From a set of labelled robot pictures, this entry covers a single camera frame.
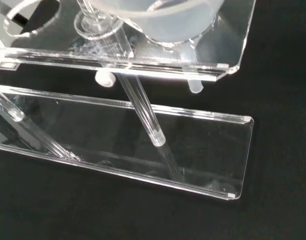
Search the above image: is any black bench cloth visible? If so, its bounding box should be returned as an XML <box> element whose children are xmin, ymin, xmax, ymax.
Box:
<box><xmin>0</xmin><ymin>0</ymin><xmax>306</xmax><ymax>240</ymax></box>

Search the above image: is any clear acrylic funnel stand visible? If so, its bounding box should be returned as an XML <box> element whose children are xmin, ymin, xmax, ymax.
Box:
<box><xmin>0</xmin><ymin>0</ymin><xmax>256</xmax><ymax>201</ymax></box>

